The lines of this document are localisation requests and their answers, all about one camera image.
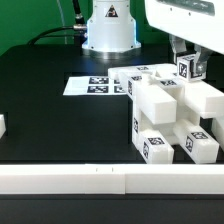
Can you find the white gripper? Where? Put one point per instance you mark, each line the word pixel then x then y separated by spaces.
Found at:
pixel 198 21

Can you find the white tagged block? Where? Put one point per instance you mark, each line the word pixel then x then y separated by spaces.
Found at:
pixel 185 69

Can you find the white chair back frame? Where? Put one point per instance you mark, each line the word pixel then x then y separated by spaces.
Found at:
pixel 205 100

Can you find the white chair seat part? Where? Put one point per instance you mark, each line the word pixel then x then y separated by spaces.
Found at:
pixel 166 130

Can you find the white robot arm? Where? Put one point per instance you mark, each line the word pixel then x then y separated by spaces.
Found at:
pixel 111 30

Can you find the white part right edge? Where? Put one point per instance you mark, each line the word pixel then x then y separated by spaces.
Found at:
pixel 218 130

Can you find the white part edge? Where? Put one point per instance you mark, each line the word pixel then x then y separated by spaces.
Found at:
pixel 218 130
pixel 2 125

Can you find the white part left edge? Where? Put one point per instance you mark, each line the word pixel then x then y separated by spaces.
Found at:
pixel 2 125

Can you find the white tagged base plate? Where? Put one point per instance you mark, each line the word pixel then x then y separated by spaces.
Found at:
pixel 92 85

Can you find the white front rail barrier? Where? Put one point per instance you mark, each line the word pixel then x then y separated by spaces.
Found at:
pixel 111 179

